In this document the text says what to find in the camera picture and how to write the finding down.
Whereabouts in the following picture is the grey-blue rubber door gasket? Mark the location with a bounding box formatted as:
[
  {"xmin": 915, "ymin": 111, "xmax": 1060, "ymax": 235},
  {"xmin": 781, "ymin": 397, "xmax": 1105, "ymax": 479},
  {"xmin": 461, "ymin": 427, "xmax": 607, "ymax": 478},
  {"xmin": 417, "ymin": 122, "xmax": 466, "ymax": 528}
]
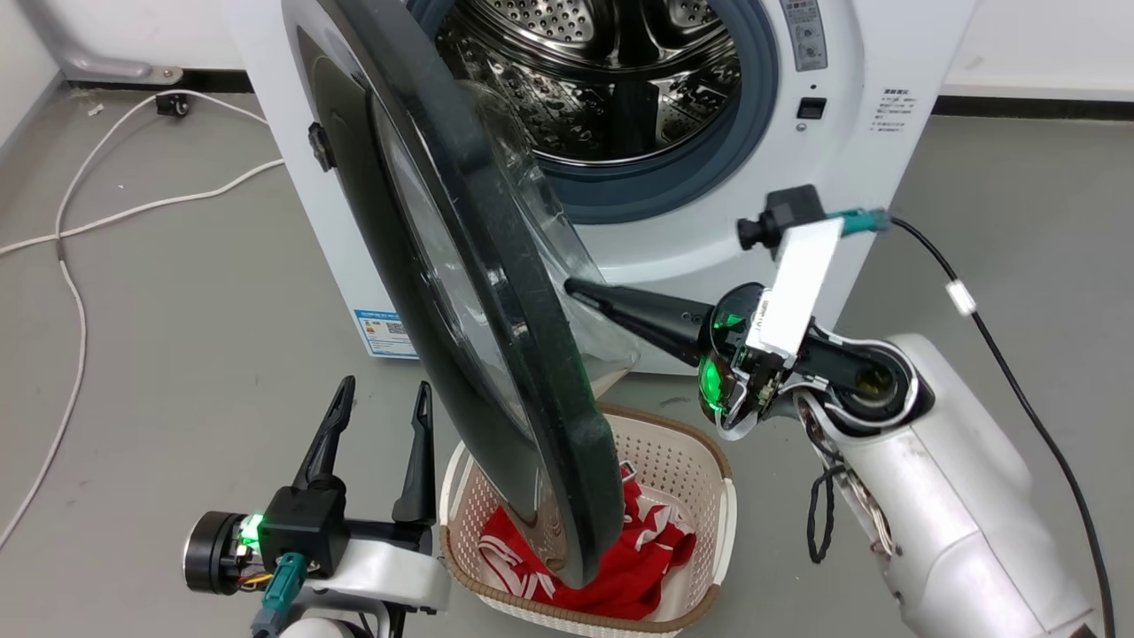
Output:
[{"xmin": 408, "ymin": 0, "xmax": 781, "ymax": 227}]

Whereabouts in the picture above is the long black camera cable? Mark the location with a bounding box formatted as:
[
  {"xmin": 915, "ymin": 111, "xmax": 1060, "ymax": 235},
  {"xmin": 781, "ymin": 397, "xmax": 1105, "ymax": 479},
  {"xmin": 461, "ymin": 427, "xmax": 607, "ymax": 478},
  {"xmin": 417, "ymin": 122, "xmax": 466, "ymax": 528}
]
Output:
[{"xmin": 889, "ymin": 215, "xmax": 1115, "ymax": 638}]

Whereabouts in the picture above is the white front-load washing machine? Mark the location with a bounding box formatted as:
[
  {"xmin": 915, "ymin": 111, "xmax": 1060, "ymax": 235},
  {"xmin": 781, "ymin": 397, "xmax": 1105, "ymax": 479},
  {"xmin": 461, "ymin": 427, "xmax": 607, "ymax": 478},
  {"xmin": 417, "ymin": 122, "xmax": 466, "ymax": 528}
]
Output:
[{"xmin": 226, "ymin": 0, "xmax": 975, "ymax": 377}]

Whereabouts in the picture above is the perforated steel washer drum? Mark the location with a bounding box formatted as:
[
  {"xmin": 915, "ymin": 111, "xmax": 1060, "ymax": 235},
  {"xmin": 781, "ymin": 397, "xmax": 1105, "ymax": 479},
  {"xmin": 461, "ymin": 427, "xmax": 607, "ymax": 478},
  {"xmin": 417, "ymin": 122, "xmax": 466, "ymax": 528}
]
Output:
[{"xmin": 434, "ymin": 0, "xmax": 742, "ymax": 166}]

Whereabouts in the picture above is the grey instruction sticker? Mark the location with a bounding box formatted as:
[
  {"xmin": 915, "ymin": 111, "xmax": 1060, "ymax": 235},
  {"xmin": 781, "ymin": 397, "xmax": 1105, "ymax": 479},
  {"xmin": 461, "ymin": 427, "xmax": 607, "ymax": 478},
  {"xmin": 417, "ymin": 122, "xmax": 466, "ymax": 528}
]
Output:
[{"xmin": 780, "ymin": 0, "xmax": 830, "ymax": 73}]

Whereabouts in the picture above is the teal right camera connector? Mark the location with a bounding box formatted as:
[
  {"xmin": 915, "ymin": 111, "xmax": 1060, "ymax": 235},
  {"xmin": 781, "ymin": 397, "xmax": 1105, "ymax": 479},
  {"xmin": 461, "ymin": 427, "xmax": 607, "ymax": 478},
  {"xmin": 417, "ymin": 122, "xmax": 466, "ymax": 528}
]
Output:
[{"xmin": 827, "ymin": 206, "xmax": 893, "ymax": 237}]

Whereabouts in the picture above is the white floor cable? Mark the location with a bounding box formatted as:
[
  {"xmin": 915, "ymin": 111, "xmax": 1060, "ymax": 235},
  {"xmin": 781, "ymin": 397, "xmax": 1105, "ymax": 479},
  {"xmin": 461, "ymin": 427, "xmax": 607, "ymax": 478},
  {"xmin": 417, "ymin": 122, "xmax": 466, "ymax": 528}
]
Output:
[
  {"xmin": 0, "ymin": 158, "xmax": 285, "ymax": 258},
  {"xmin": 0, "ymin": 89, "xmax": 269, "ymax": 549}
]

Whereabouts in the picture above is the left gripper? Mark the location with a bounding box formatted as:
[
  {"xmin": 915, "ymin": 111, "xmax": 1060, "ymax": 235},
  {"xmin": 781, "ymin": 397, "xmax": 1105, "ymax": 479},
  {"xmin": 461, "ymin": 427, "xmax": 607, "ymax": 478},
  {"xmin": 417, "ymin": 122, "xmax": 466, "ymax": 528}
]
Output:
[{"xmin": 183, "ymin": 376, "xmax": 451, "ymax": 614}]

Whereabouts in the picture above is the blue energy label sticker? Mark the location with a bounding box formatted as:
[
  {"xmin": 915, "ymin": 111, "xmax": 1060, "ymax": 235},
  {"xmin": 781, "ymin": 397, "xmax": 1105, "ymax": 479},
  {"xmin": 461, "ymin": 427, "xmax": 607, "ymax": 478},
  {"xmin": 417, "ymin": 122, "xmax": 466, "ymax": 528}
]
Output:
[{"xmin": 353, "ymin": 307, "xmax": 420, "ymax": 361}]

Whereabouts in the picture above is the red white-striped garment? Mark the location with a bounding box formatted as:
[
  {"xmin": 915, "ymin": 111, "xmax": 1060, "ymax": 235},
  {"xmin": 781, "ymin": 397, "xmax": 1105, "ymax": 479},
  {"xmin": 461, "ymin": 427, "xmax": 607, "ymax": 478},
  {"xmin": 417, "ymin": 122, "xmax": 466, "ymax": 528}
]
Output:
[{"xmin": 478, "ymin": 478, "xmax": 697, "ymax": 621}]

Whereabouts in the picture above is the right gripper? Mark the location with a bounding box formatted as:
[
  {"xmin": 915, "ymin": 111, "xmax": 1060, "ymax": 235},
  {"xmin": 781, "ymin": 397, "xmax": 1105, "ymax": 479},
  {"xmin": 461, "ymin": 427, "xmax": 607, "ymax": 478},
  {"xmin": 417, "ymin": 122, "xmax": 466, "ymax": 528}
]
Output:
[{"xmin": 563, "ymin": 278, "xmax": 887, "ymax": 437}]

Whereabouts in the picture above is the teal left camera connector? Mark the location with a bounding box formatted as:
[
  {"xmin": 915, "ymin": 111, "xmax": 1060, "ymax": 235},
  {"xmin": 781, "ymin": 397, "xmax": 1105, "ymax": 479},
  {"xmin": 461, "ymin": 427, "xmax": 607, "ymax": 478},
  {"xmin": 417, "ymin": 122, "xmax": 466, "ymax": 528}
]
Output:
[{"xmin": 251, "ymin": 553, "xmax": 308, "ymax": 637}]

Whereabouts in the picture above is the beige perforated laundry basket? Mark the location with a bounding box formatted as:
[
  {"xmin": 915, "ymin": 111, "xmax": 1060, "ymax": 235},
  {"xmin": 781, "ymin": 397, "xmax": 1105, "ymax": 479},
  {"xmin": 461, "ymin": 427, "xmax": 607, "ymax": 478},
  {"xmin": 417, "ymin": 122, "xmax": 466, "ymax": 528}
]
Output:
[{"xmin": 439, "ymin": 403, "xmax": 737, "ymax": 637}]

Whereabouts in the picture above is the short black arm cable loop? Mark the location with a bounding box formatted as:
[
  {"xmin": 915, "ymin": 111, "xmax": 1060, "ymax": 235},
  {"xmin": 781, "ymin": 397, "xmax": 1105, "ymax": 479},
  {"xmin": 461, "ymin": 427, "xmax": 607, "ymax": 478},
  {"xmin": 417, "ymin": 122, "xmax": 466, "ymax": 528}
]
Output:
[{"xmin": 805, "ymin": 463, "xmax": 844, "ymax": 565}]

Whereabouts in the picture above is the grey pipe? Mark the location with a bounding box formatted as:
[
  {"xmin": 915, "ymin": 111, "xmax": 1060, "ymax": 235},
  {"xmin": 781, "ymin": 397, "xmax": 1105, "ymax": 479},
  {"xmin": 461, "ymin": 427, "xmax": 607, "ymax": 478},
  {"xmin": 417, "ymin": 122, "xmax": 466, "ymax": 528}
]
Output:
[{"xmin": 18, "ymin": 0, "xmax": 184, "ymax": 86}]

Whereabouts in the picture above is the black round washing machine door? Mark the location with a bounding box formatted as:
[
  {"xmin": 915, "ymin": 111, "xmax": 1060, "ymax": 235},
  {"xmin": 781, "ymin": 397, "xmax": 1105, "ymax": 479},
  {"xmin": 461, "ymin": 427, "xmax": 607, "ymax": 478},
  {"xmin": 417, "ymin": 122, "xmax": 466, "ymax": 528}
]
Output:
[{"xmin": 282, "ymin": 0, "xmax": 625, "ymax": 590}]

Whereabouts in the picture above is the teal camera connector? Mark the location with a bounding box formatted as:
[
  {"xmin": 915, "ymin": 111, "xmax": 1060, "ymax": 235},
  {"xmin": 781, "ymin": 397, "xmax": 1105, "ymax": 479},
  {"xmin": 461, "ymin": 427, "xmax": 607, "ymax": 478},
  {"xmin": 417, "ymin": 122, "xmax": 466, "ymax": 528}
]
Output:
[
  {"xmin": 251, "ymin": 553, "xmax": 308, "ymax": 637},
  {"xmin": 827, "ymin": 206, "xmax": 893, "ymax": 237}
]

